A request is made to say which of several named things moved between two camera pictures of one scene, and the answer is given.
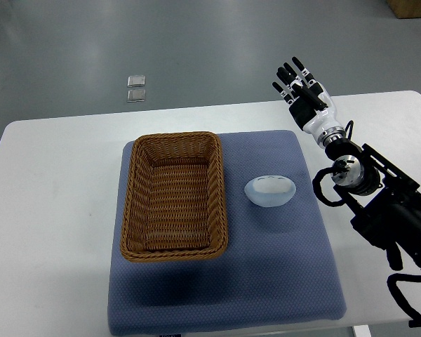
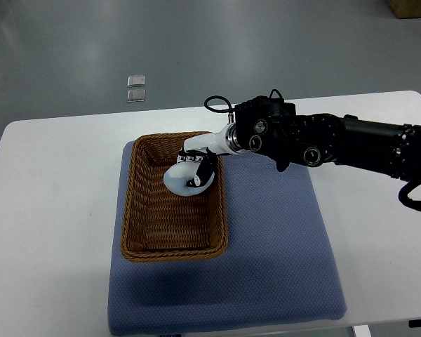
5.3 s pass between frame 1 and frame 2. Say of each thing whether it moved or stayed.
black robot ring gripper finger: moved
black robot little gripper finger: moved
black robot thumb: moved
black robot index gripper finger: moved
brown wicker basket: stayed
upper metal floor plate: stayed
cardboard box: stayed
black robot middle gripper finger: moved
